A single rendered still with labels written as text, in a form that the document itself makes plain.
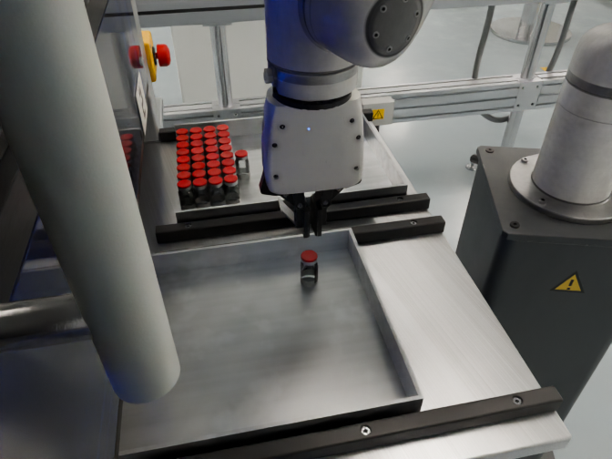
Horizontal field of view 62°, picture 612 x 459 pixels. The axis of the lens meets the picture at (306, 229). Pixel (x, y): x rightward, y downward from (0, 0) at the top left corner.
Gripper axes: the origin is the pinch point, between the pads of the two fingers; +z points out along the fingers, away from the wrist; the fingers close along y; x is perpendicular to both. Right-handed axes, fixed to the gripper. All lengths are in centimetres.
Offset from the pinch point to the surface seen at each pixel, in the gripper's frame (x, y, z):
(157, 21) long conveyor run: 116, -21, 13
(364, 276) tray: -2.4, 6.5, 8.6
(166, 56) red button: 50, -16, -1
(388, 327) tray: -11.2, 6.5, 7.8
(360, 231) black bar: 6.3, 8.5, 8.8
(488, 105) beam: 118, 96, 51
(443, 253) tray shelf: 1.9, 19.1, 10.8
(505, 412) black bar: -22.4, 14.7, 9.0
